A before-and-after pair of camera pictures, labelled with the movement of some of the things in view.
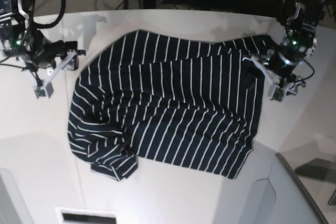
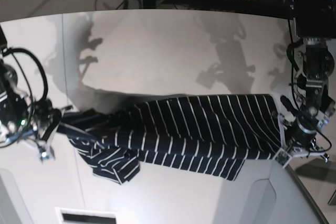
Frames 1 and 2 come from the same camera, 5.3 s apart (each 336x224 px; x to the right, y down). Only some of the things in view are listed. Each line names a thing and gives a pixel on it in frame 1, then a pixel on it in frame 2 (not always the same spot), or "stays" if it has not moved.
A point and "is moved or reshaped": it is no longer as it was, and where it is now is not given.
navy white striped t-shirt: [192, 103] is moved or reshaped
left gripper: [45, 57] -> [45, 118]
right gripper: [280, 66] -> [302, 135]
